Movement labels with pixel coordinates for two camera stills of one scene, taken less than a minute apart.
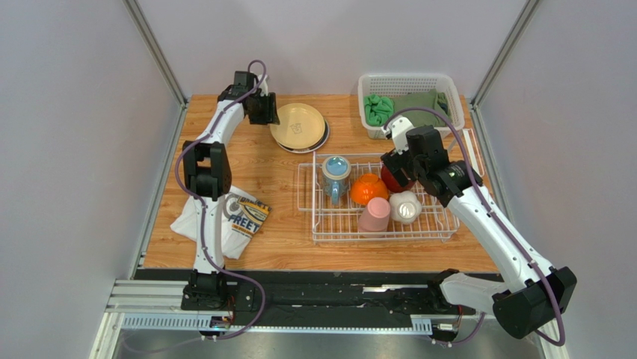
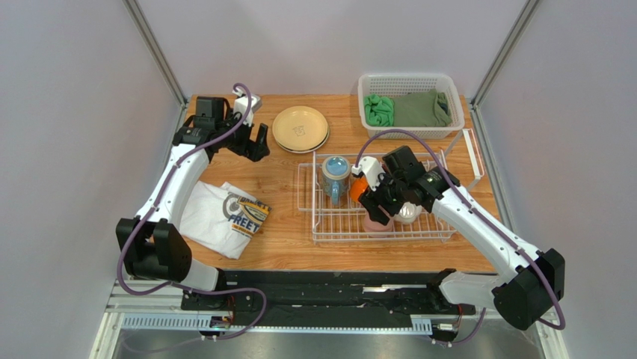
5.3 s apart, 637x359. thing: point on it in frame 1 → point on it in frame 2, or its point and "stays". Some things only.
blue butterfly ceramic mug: x=336 y=171 stays
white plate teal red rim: x=310 y=150 stays
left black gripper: x=271 y=116 → x=256 y=150
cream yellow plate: x=300 y=126 stays
